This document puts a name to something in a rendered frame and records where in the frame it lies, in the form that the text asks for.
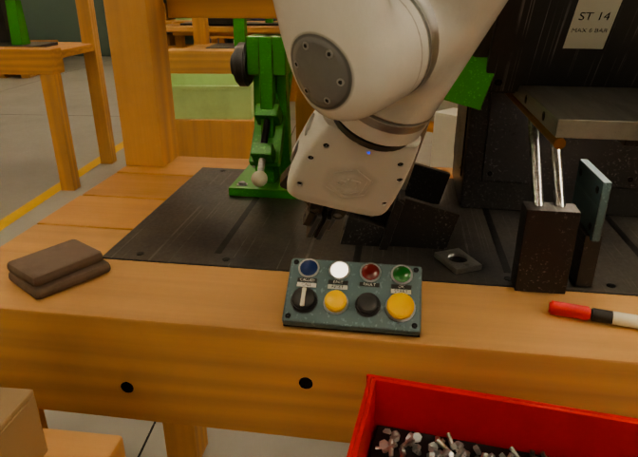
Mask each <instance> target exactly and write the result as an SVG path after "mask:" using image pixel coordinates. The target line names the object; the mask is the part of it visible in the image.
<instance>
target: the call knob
mask: <svg viewBox="0 0 638 457"><path fill-rule="evenodd" d="M291 300H292V303H293V306H294V307H295V308H296V309H298V310H300V311H306V310H309V309H310V308H312V307H313V306H314V304H315V301H316V297H315V293H314V291H313V290H312V289H310V288H308V287H301V288H298V289H297V290H295V291H294V293H293V294H292V297H291Z"/></svg>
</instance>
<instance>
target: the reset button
mask: <svg viewBox="0 0 638 457"><path fill-rule="evenodd" d="M325 305H326V307H327V309H328V310H329V311H331V312H334V313H338V312H341V311H343V310H344V308H345V307H346V305H347V298H346V296H345V294H344V293H343V292H341V291H337V290H334V291H330V292H329V293H327V295H326V296H325Z"/></svg>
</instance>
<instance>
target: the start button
mask: <svg viewBox="0 0 638 457"><path fill-rule="evenodd" d="M387 311H388V313H389V314H390V315H391V316H392V317H394V318H396V319H400V320H403V319H407V318H408V317H410V316H411V315H412V314H413V312H414V301H413V299H412V298H411V297H410V296H409V295H407V294H404V293H396V294H394V295H392V296H391V297H390V298H389V299H388V301H387Z"/></svg>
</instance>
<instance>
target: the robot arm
mask: <svg viewBox="0 0 638 457"><path fill-rule="evenodd" d="M507 2H508V0H273V4H274V9H275V13H276V17H277V22H278V26H279V29H280V34H281V37H282V41H283V44H284V48H285V51H286V54H287V58H288V61H289V64H290V67H291V72H292V74H293V76H294V79H295V81H296V83H297V84H298V87H299V89H300V91H301V92H302V94H303V95H304V97H305V98H306V100H307V101H308V103H309V104H310V105H311V106H312V107H313V108H314V109H315V110H314V111H313V113H312V114H311V116H310V118H309V119H308V121H307V123H306V125H305V126H304V128H303V130H302V132H301V134H300V136H299V138H298V140H297V141H296V144H295V146H294V148H293V150H292V152H291V164H290V165H289V166H288V167H287V168H286V170H285V171H284V172H283V173H282V174H281V179H280V186H281V187H282V188H284V189H287V190H288V192H289V193H290V194H291V195H292V196H293V197H295V198H297V199H299V200H303V201H304V202H305V203H306V205H307V208H306V210H305V212H304V215H303V220H302V224H303V225H307V231H306V238H313V236H314V237H315V239H318V240H321V238H322V236H323V235H324V234H325V232H326V230H328V231H329V230H330V229H331V227H332V225H333V224H334V222H335V221H336V220H337V219H342V218H343V217H344V216H345V215H346V214H347V213H350V212H351V213H356V214H360V215H366V216H380V215H382V214H383V213H385V212H386V211H387V210H388V208H389V207H390V206H391V204H392V203H393V201H394V199H396V197H397V195H398V193H399V191H400V190H401V188H402V186H403V183H404V181H405V179H406V177H407V175H408V172H409V170H410V168H411V166H412V163H413V161H414V160H415V157H416V154H417V152H418V149H419V146H420V142H421V134H422V132H423V131H424V129H425V128H426V126H427V125H428V123H429V121H430V120H431V118H432V117H433V115H434V114H435V112H436V111H437V109H438V108H439V106H440V105H441V102H442V101H443V99H444V98H445V96H446V95H447V93H448V92H449V90H450V89H451V87H452V86H453V84H454V83H455V82H456V81H457V79H458V77H459V76H460V74H461V72H462V71H463V69H464V68H465V66H466V65H467V63H468V62H469V60H470V59H471V57H472V55H473V54H474V52H475V51H476V49H477V48H478V46H479V44H480V43H481V41H482V40H483V38H484V37H485V35H486V34H487V32H488V30H489V29H490V27H491V26H492V25H493V24H494V22H495V21H496V19H497V17H498V16H499V14H500V13H501V11H502V10H503V8H504V6H505V5H506V3H507Z"/></svg>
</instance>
